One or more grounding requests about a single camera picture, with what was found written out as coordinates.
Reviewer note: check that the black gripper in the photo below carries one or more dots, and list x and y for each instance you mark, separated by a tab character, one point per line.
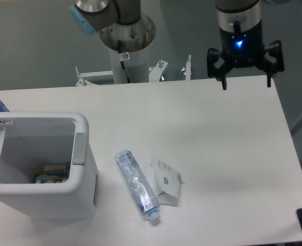
240	48

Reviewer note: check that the crushed clear plastic bottle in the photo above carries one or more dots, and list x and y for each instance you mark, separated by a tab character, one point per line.
140	189

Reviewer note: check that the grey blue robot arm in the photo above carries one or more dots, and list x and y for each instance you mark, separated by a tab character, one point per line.
93	16

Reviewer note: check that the white open trash can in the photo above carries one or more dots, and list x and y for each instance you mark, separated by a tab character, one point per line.
31	140

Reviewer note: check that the colourful snack wrapper in bin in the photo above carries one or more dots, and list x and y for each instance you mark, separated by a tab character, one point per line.
52	174

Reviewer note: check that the white metal base frame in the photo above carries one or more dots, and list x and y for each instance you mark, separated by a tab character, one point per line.
155	74

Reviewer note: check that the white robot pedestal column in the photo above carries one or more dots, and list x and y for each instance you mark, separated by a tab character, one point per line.
128	47

